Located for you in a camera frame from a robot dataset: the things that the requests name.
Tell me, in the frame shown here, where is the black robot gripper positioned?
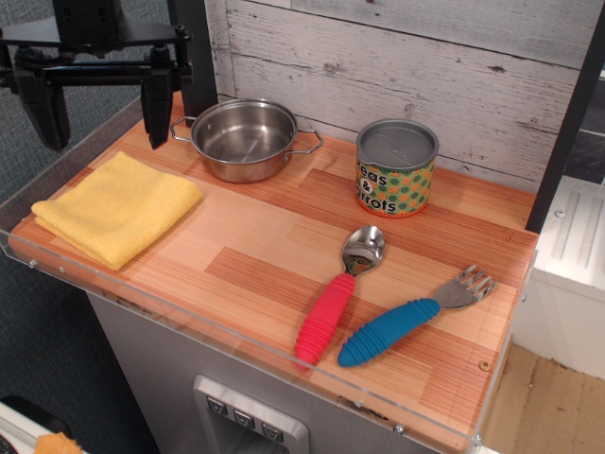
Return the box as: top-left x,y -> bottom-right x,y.
1,1 -> 192,151

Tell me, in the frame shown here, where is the yellow cloth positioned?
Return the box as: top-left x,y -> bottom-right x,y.
31,151 -> 202,271

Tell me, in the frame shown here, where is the stainless steel pot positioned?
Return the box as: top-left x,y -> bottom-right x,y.
169,98 -> 324,183

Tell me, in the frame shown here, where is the peas and carrots can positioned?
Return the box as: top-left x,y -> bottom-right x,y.
355,118 -> 440,218

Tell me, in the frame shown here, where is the grey toy fridge cabinet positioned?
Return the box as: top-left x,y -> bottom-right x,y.
88,294 -> 431,453

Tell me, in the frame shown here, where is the silver dispenser button panel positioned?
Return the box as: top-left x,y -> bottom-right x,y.
193,375 -> 310,453

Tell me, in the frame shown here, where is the orange object at corner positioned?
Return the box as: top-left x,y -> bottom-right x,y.
34,432 -> 84,454

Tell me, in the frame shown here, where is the white toy sink unit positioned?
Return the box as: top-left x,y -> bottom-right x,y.
511,177 -> 604,378

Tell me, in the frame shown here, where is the black vertical post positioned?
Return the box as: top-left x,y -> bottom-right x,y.
167,0 -> 217,117

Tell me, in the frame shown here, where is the clear acrylic guard rail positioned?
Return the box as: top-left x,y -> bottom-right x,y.
1,104 -> 537,453

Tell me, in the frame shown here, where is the red handled spoon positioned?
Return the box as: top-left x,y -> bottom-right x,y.
294,225 -> 386,364

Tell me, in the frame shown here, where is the blue handled fork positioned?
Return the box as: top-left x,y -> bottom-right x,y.
337,265 -> 497,368

